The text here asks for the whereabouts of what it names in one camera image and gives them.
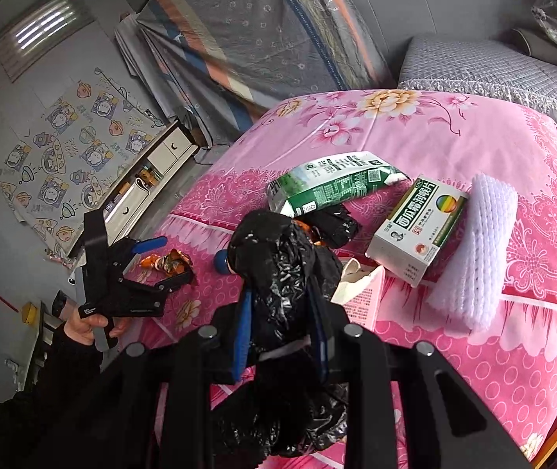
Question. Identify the black sleeved left forearm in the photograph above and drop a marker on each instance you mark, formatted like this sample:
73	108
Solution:
75	416

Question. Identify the person's left hand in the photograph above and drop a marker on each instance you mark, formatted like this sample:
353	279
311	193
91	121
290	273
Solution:
81	330

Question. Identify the cartoon wall poster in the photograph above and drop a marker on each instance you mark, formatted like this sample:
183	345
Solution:
73	155

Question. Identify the white cabinet with drawers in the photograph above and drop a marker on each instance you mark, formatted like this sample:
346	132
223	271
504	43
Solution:
146	185

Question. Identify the pink floral tablecloth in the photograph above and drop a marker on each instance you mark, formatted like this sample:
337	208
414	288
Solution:
512	365

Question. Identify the white foam fruit net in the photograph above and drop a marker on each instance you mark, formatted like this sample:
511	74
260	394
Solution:
470	288

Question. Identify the pink white paper box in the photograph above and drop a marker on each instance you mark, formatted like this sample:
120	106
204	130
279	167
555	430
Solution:
359	292

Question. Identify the ceiling light panel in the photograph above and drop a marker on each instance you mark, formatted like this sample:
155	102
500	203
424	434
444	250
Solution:
38	31

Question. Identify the orange snack wrapper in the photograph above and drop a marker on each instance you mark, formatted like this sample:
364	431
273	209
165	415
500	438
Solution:
174	263

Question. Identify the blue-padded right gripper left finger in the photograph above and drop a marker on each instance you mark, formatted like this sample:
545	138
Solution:
241	335

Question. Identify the striped hanging bed sheet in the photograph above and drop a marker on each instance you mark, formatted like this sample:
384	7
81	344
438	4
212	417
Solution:
219	65

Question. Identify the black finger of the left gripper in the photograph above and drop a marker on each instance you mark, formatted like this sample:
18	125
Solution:
175	282

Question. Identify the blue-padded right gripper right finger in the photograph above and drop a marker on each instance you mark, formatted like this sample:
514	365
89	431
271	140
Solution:
319	338

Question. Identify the green white medicine box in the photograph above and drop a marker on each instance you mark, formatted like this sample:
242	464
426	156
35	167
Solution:
410	238

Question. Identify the black plastic trash bag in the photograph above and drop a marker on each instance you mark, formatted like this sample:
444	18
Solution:
287	410

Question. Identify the green white milk carton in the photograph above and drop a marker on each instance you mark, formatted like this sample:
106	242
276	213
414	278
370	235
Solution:
329	181

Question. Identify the small black plastic bag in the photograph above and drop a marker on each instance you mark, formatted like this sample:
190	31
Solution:
332	226

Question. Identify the blue capped small bottle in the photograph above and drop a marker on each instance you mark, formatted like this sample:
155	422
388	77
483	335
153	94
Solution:
221	263

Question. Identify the grey folded cushion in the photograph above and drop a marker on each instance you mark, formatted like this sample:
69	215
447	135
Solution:
533	45

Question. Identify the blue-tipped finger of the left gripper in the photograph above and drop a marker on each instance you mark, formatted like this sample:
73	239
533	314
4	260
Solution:
149	245

